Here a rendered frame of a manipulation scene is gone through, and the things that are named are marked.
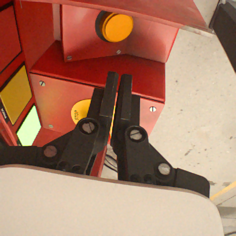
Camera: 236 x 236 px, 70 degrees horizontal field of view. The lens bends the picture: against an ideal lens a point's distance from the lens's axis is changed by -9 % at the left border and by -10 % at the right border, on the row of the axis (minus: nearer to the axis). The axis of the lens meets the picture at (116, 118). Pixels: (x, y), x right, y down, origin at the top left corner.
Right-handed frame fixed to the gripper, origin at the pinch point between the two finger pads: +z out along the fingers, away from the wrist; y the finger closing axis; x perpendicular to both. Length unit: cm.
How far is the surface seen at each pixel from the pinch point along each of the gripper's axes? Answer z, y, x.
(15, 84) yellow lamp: 4.4, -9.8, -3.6
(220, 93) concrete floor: 79, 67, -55
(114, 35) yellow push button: 11.8, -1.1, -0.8
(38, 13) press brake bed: 33.8, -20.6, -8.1
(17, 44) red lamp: 6.1, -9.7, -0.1
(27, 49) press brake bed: 26.6, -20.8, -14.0
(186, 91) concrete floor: 81, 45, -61
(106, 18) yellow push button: 11.5, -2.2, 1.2
